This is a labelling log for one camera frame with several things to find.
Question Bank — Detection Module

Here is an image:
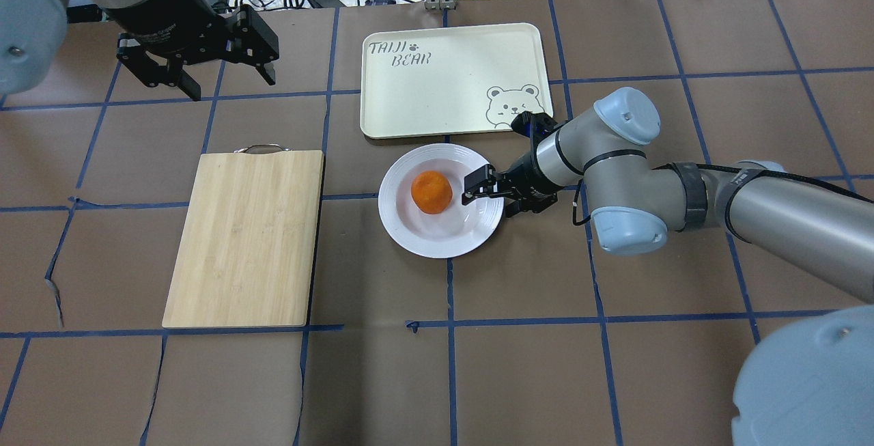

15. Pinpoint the white round plate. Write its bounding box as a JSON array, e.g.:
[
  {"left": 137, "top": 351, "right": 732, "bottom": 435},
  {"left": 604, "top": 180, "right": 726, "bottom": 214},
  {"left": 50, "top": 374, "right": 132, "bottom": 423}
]
[{"left": 378, "top": 143, "right": 505, "bottom": 259}]

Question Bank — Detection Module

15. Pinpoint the cream bear tray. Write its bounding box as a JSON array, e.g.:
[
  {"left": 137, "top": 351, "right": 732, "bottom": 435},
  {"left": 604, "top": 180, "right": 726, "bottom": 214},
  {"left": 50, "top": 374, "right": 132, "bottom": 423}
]
[{"left": 360, "top": 23, "right": 554, "bottom": 140}]

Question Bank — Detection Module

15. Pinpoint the orange fruit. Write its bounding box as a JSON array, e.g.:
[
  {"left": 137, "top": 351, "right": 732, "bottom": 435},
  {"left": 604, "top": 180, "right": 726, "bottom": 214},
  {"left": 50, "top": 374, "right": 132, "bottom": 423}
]
[{"left": 411, "top": 170, "right": 453, "bottom": 215}]

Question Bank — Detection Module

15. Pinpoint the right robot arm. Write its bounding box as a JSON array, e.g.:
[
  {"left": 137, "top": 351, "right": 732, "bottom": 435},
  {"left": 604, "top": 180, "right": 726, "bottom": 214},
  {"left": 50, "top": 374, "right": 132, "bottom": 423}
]
[{"left": 460, "top": 86, "right": 873, "bottom": 445}]

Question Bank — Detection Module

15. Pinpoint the wooden cutting board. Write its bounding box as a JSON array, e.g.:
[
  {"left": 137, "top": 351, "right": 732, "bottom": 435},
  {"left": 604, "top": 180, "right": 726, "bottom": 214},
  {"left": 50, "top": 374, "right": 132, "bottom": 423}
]
[{"left": 162, "top": 148, "right": 325, "bottom": 330}]

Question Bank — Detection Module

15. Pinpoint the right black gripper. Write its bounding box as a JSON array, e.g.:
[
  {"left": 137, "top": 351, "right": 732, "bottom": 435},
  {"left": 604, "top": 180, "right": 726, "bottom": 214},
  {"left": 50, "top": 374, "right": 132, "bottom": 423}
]
[{"left": 462, "top": 156, "right": 559, "bottom": 219}]

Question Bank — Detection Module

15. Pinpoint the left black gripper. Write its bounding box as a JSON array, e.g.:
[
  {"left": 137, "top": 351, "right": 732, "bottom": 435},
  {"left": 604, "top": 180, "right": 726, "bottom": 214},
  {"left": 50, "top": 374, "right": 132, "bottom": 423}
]
[{"left": 116, "top": 6, "right": 280, "bottom": 102}]

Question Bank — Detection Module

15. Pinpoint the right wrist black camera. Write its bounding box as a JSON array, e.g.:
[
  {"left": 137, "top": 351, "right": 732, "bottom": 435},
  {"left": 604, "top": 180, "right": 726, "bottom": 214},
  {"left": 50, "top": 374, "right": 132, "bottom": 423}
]
[{"left": 511, "top": 112, "right": 559, "bottom": 142}]

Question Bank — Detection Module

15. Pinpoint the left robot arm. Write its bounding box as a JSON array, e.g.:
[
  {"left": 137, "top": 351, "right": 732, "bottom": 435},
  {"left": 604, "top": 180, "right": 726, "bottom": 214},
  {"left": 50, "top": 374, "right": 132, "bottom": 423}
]
[{"left": 1, "top": 0, "right": 280, "bottom": 101}]

